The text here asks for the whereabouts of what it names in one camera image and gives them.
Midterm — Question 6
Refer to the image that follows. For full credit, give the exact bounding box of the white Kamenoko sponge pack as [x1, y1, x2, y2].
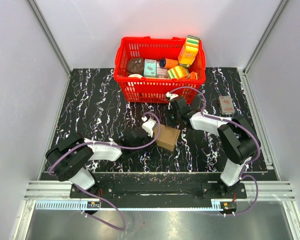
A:
[218, 96, 235, 115]

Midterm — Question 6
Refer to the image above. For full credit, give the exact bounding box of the orange cylindrical can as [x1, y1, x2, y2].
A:
[159, 58, 179, 70]

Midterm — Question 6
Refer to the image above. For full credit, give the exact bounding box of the red plastic shopping basket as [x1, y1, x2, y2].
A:
[113, 36, 206, 104]

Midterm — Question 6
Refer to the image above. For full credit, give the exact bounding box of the aluminium slotted rail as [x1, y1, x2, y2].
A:
[24, 181, 295, 212]

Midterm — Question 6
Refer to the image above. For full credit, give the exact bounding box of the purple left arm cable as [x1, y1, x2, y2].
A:
[47, 112, 162, 231]

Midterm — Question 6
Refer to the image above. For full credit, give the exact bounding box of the yellow green sponge pack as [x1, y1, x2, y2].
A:
[167, 65, 189, 80]

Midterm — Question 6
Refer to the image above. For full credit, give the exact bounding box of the aluminium frame post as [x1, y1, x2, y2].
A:
[243, 0, 291, 75]
[26, 0, 72, 76]

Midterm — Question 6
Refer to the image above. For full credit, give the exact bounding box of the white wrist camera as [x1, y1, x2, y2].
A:
[141, 119, 157, 138]
[165, 92, 179, 101]

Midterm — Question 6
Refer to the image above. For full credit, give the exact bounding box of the left aluminium frame post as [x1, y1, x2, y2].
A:
[26, 0, 72, 76]

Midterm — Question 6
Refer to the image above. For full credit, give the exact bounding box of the teal white small box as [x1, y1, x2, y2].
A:
[143, 59, 157, 78]

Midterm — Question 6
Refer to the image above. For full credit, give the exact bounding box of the right aluminium frame post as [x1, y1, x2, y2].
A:
[243, 0, 291, 75]

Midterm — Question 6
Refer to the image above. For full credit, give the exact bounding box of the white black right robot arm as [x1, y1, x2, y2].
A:
[166, 92, 261, 198]

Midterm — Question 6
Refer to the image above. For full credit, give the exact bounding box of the white round lid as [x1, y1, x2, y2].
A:
[128, 73, 143, 79]

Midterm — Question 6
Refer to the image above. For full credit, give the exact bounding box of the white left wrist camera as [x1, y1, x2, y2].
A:
[141, 119, 157, 138]

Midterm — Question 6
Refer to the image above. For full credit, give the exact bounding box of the brown cardboard box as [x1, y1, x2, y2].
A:
[154, 124, 181, 152]

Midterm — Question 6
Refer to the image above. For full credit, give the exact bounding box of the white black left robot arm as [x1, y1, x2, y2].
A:
[45, 127, 153, 198]

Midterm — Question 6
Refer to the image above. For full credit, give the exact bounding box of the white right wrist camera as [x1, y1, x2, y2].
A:
[165, 92, 179, 101]

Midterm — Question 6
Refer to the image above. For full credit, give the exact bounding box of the small orange packet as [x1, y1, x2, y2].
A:
[186, 71, 198, 80]

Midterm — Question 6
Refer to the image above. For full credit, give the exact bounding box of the tall orange sponge pack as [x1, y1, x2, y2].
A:
[177, 35, 200, 68]

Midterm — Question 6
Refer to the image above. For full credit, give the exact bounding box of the pink white small box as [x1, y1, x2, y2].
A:
[156, 66, 168, 79]

